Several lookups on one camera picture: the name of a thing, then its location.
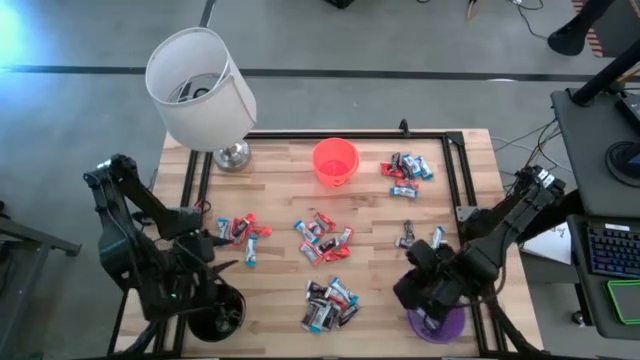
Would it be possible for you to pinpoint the black round stand base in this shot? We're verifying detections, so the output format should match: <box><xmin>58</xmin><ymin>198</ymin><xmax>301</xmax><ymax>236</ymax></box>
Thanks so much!
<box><xmin>603</xmin><ymin>140</ymin><xmax>640</xmax><ymax>190</ymax></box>

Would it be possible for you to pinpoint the purple plastic bucket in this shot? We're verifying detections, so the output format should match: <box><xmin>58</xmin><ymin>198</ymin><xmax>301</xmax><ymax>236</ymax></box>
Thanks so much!
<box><xmin>405</xmin><ymin>299</ymin><xmax>467</xmax><ymax>345</ymax></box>

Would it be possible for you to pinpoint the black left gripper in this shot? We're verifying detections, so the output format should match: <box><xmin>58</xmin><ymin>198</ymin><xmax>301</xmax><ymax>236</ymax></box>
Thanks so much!
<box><xmin>174</xmin><ymin>228</ymin><xmax>240</xmax><ymax>281</ymax></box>

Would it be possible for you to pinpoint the person's leg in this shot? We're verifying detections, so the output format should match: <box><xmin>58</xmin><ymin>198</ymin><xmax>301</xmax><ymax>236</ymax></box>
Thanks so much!
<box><xmin>546</xmin><ymin>0</ymin><xmax>617</xmax><ymax>57</ymax></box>

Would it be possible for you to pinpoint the black backlit keyboard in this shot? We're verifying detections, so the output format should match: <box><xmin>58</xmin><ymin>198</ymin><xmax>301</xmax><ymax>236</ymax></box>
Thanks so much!
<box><xmin>586</xmin><ymin>221</ymin><xmax>640</xmax><ymax>279</ymax></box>

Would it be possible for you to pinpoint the grey metal bench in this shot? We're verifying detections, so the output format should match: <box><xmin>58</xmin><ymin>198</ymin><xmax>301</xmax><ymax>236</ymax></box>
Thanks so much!
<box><xmin>0</xmin><ymin>199</ymin><xmax>83</xmax><ymax>360</ymax></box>

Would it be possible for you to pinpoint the black plastic bucket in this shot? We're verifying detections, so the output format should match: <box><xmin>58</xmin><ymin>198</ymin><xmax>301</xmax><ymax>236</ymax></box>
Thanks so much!
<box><xmin>187</xmin><ymin>283</ymin><xmax>247</xmax><ymax>344</ymax></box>

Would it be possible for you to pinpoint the white shade silver table lamp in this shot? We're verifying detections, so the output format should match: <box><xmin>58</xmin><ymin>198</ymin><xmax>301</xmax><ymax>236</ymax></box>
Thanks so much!
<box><xmin>144</xmin><ymin>26</ymin><xmax>258</xmax><ymax>174</ymax></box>

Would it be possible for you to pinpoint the grey floor cable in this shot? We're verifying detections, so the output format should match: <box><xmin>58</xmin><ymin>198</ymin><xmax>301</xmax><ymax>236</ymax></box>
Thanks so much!
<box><xmin>492</xmin><ymin>118</ymin><xmax>559</xmax><ymax>151</ymax></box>

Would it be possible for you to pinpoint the orange white Reese's pack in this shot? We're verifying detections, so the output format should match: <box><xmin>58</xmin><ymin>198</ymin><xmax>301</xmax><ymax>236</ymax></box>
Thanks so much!
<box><xmin>298</xmin><ymin>241</ymin><xmax>325</xmax><ymax>267</ymax></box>

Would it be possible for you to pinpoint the white paper sheet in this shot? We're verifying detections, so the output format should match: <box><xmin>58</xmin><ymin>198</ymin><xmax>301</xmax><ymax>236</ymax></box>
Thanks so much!
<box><xmin>522</xmin><ymin>222</ymin><xmax>574</xmax><ymax>266</ymax></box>

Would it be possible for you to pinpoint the red striped mat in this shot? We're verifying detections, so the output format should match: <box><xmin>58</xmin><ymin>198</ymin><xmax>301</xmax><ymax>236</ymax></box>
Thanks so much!
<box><xmin>571</xmin><ymin>0</ymin><xmax>607</xmax><ymax>59</ymax></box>

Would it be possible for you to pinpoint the grey keyboard desk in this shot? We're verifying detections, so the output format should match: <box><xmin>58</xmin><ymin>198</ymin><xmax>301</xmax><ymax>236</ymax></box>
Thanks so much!
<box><xmin>567</xmin><ymin>214</ymin><xmax>640</xmax><ymax>341</ymax></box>

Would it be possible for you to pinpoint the black aluminium table frame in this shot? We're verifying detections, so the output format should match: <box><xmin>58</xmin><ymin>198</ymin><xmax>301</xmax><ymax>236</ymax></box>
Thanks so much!
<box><xmin>107</xmin><ymin>130</ymin><xmax>544</xmax><ymax>359</ymax></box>

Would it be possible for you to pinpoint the black floor cable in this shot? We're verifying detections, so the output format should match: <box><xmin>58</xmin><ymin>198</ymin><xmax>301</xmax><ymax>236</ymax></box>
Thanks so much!
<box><xmin>507</xmin><ymin>0</ymin><xmax>549</xmax><ymax>41</ymax></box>

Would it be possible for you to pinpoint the black desk device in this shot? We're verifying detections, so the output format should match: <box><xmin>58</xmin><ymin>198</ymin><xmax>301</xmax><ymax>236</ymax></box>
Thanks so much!
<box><xmin>613</xmin><ymin>91</ymin><xmax>640</xmax><ymax>135</ymax></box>

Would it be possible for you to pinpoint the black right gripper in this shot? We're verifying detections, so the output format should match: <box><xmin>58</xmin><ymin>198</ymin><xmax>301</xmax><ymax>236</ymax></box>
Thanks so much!
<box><xmin>392</xmin><ymin>238</ymin><xmax>464</xmax><ymax>324</ymax></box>

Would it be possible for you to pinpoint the green edged black pad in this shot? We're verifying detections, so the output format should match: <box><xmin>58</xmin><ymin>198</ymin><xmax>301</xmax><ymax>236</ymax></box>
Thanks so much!
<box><xmin>605</xmin><ymin>278</ymin><xmax>640</xmax><ymax>326</ymax></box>

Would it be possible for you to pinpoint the black round pole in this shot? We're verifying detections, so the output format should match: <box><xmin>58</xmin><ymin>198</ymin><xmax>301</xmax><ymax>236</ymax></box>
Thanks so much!
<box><xmin>571</xmin><ymin>42</ymin><xmax>640</xmax><ymax>107</ymax></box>

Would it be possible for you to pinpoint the orange pumpkin face bucket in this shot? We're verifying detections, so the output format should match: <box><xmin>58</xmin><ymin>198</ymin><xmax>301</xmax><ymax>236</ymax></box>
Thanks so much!
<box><xmin>311</xmin><ymin>137</ymin><xmax>361</xmax><ymax>189</ymax></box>

